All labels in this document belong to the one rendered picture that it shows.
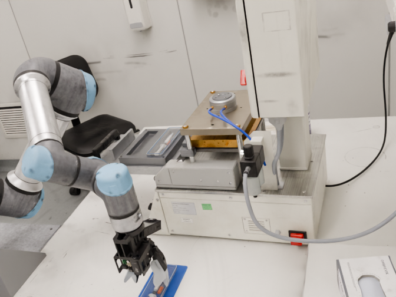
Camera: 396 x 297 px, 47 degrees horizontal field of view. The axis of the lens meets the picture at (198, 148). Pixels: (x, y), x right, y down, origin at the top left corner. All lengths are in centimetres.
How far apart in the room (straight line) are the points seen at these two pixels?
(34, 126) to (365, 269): 83
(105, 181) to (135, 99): 225
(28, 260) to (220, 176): 65
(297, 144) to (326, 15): 156
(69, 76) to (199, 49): 165
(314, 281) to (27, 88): 87
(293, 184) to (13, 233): 101
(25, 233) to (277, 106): 103
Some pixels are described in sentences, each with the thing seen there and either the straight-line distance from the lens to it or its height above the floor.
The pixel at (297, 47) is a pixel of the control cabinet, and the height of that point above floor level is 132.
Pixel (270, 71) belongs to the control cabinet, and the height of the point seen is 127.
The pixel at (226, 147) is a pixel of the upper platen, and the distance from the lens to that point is 128.
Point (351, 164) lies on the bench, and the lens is 169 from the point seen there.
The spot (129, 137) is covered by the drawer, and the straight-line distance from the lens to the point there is 158.
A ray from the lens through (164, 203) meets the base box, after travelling 138.
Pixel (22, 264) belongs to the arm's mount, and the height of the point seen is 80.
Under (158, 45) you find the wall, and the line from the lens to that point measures 301.
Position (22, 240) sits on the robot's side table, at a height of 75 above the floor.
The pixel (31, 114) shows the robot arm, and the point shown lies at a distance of 118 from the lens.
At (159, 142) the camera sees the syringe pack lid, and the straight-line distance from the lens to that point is 145.
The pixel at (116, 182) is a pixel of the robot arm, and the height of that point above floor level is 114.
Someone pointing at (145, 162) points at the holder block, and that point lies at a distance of 141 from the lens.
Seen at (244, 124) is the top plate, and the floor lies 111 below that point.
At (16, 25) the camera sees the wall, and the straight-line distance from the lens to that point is 351.
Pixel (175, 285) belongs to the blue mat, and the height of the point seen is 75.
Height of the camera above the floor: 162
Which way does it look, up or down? 27 degrees down
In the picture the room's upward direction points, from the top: 12 degrees counter-clockwise
